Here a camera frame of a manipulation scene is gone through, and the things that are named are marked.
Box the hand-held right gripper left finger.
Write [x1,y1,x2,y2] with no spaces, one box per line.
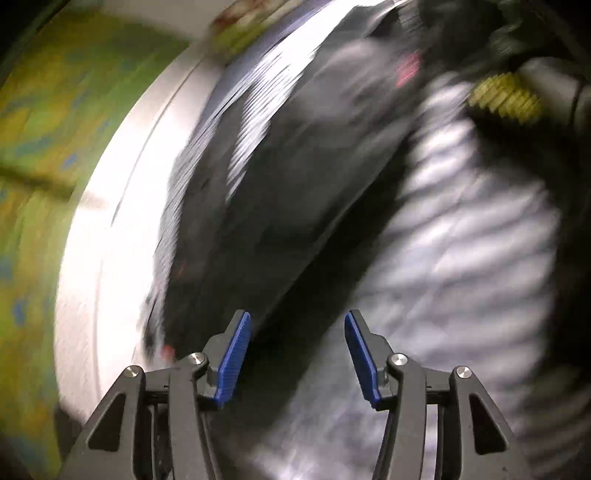
[60,310,251,480]

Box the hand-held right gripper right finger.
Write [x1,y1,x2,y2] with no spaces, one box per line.
[345,310,534,480]

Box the black garment with red cuff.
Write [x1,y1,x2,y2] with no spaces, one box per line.
[152,9,467,365]

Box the grey striped quilt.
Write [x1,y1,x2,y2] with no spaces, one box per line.
[143,41,591,480]

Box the yellow ribbed cloth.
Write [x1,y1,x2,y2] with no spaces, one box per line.
[466,74,546,125]

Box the green folded blanket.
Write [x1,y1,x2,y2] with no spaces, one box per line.
[203,0,287,51]

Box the dark grey garment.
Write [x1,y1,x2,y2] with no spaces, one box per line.
[517,55,583,121]

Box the green wall poster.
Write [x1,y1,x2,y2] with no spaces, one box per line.
[0,9,195,462]

